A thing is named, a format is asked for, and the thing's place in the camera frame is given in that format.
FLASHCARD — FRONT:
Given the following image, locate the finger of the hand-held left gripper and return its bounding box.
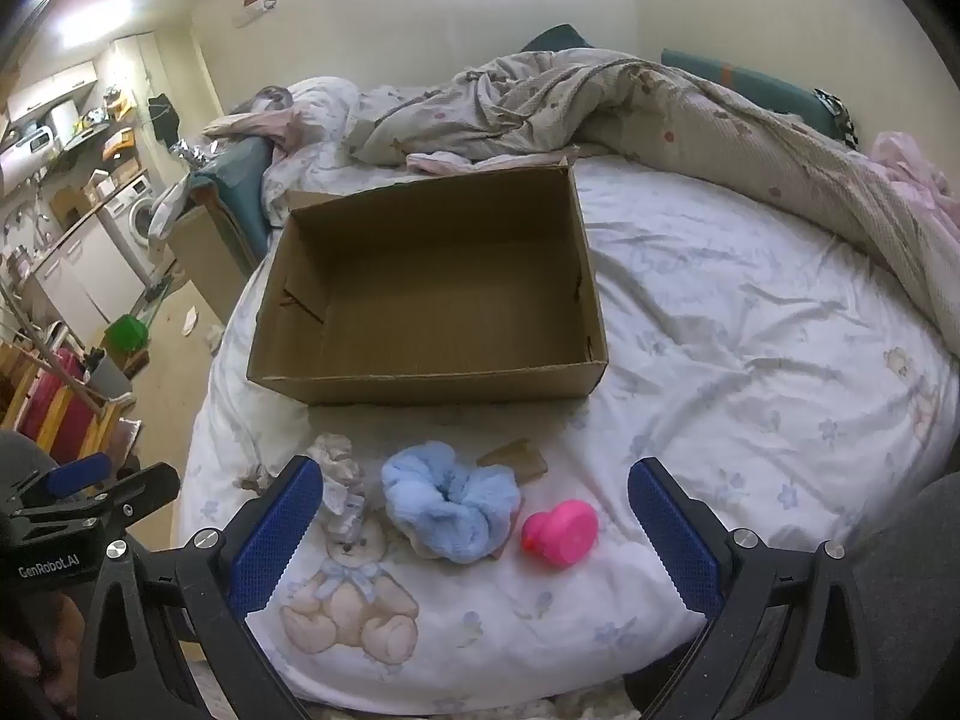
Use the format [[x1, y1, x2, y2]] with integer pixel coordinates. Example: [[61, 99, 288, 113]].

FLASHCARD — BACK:
[[30, 452, 113, 502], [15, 463, 182, 541]]

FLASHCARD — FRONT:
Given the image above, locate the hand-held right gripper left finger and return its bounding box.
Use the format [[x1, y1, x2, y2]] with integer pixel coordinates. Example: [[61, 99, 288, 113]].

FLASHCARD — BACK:
[[75, 456, 325, 720]]

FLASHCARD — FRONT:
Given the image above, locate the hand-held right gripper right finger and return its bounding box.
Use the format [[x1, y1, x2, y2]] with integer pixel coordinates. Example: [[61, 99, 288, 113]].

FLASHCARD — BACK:
[[622, 456, 901, 720]]

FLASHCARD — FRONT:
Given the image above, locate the white plush toy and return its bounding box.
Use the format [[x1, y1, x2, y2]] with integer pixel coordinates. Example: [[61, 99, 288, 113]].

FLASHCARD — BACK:
[[234, 463, 280, 494]]

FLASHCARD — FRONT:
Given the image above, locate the clear plastic packet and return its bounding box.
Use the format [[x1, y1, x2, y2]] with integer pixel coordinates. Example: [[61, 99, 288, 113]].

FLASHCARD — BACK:
[[326, 484, 370, 539]]

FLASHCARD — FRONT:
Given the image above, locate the beige curly plush toy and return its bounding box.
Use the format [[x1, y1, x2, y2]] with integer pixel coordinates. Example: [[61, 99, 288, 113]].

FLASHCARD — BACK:
[[304, 433, 362, 488]]

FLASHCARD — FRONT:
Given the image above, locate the pink ball toy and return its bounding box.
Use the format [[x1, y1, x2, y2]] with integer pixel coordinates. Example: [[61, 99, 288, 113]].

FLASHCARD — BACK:
[[521, 501, 599, 569]]

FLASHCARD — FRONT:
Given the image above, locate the light blue plush toy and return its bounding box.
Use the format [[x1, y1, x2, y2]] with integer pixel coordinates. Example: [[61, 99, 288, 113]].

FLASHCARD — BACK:
[[381, 444, 523, 563]]

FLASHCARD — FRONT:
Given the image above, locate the brown cardboard box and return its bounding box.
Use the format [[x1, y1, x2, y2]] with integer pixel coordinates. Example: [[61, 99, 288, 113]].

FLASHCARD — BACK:
[[246, 156, 610, 407]]

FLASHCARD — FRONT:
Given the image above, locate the person's left hand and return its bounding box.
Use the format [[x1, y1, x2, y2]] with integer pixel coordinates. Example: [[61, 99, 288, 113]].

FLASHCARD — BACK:
[[0, 592, 87, 720]]

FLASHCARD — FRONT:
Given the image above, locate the person's left leg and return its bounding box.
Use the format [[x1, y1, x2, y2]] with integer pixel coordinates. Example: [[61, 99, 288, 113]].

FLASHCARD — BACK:
[[0, 431, 61, 511]]

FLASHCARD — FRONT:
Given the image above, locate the person's leg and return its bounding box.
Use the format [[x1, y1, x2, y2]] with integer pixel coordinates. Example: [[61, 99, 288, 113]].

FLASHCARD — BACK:
[[0, 431, 61, 511], [847, 476, 960, 720]]

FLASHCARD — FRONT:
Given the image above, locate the wooden rack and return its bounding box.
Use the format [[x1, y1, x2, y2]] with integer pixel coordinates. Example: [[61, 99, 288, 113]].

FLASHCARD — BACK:
[[0, 341, 122, 462]]

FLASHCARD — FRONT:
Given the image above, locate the green plastic item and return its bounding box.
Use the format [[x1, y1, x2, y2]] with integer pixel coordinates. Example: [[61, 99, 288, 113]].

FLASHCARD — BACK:
[[103, 315, 151, 352]]

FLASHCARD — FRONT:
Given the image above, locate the brown cardboard scrap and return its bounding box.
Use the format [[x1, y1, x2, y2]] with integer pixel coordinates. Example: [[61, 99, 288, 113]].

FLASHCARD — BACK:
[[476, 439, 548, 479]]

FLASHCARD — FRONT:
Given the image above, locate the white kitchen cabinet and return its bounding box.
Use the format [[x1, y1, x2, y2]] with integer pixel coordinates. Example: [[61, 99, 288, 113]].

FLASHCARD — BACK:
[[26, 217, 145, 346]]

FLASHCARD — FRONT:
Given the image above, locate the white printed bed sheet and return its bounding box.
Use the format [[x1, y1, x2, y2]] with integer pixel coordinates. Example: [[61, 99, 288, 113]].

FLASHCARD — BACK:
[[176, 79, 960, 710]]

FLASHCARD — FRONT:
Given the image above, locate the person's right leg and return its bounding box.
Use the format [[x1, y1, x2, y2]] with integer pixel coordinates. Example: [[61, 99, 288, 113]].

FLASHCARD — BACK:
[[847, 476, 960, 720]]

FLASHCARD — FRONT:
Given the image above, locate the white washing machine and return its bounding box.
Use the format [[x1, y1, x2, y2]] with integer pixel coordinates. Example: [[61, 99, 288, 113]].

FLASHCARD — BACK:
[[97, 176, 177, 286]]

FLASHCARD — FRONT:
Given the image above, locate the white hanging cloth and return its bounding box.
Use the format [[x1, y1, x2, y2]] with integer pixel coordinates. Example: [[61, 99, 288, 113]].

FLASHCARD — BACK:
[[148, 180, 190, 241]]

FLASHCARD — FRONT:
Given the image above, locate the black hanging bag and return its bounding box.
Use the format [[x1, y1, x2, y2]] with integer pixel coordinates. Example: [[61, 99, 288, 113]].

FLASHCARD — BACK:
[[148, 94, 181, 143]]

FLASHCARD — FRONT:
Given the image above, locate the pink grey garment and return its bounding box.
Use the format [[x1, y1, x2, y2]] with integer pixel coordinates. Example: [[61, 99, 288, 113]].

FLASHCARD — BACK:
[[202, 86, 301, 147]]

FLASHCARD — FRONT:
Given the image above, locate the beige floral quilt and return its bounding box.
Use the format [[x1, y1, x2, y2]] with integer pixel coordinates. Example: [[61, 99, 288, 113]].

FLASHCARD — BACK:
[[349, 49, 960, 361]]

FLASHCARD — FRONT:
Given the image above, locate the pink cloth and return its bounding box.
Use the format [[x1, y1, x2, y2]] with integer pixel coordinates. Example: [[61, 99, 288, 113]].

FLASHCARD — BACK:
[[870, 131, 960, 241]]

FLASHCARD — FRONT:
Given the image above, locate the black white checkered cloth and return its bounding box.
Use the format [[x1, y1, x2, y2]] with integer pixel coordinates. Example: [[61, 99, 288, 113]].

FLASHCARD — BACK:
[[814, 90, 860, 151]]

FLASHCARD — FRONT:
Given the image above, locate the teal pillow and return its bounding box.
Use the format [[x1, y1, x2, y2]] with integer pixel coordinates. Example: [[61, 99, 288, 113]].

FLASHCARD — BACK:
[[660, 49, 845, 140], [521, 24, 593, 57]]

